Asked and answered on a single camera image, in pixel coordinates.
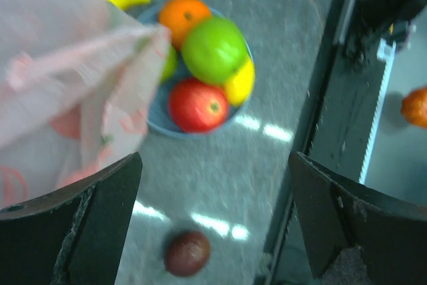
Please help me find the orange fake pumpkin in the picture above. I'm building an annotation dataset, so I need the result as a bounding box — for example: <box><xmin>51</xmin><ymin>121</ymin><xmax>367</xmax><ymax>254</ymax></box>
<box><xmin>400</xmin><ymin>86</ymin><xmax>427</xmax><ymax>129</ymax></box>

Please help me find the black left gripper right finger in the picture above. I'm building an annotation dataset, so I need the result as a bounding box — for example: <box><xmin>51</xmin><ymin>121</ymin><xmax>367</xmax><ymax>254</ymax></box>
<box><xmin>288</xmin><ymin>152</ymin><xmax>426</xmax><ymax>284</ymax></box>

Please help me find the green fake pear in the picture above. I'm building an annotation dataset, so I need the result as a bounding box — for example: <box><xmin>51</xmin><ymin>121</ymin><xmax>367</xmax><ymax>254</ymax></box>
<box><xmin>159</xmin><ymin>45</ymin><xmax>178</xmax><ymax>85</ymax></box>

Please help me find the dark purple fake fruit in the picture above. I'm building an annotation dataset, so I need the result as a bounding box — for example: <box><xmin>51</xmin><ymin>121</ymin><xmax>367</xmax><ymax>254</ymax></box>
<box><xmin>164</xmin><ymin>231</ymin><xmax>211</xmax><ymax>277</ymax></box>

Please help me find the green fake apple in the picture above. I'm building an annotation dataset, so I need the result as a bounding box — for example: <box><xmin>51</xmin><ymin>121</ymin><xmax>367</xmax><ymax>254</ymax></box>
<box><xmin>181</xmin><ymin>15</ymin><xmax>248</xmax><ymax>85</ymax></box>

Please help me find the orange fake orange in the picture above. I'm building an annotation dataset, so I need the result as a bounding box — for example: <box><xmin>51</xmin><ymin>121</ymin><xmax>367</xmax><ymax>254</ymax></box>
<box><xmin>158</xmin><ymin>0</ymin><xmax>212</xmax><ymax>51</ymax></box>

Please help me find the red fake apple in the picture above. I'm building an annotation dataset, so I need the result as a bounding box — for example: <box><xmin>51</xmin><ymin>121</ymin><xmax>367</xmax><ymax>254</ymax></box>
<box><xmin>168</xmin><ymin>77</ymin><xmax>230</xmax><ymax>133</ymax></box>

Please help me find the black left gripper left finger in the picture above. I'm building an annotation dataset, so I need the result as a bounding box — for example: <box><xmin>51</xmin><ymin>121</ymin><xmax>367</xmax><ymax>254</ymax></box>
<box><xmin>1</xmin><ymin>153</ymin><xmax>143</xmax><ymax>284</ymax></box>

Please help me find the blue plate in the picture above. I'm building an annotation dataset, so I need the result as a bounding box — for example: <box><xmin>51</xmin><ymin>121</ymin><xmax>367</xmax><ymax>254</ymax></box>
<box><xmin>137</xmin><ymin>3</ymin><xmax>252</xmax><ymax>139</ymax></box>

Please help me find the white slotted cable duct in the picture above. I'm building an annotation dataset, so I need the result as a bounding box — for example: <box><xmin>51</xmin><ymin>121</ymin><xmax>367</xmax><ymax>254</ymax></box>
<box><xmin>358</xmin><ymin>38</ymin><xmax>396</xmax><ymax>185</ymax></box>

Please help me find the pink translucent plastic bag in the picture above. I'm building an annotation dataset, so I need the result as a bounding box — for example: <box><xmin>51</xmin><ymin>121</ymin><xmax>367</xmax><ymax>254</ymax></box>
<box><xmin>1</xmin><ymin>0</ymin><xmax>171</xmax><ymax>208</ymax></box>

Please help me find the yellow fake mango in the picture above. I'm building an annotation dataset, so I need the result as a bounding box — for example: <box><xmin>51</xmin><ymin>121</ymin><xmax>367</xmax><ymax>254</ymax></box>
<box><xmin>223</xmin><ymin>55</ymin><xmax>256</xmax><ymax>107</ymax></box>

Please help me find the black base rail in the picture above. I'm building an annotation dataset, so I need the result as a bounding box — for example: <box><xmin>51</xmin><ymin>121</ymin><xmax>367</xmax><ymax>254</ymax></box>
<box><xmin>264</xmin><ymin>0</ymin><xmax>426</xmax><ymax>284</ymax></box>

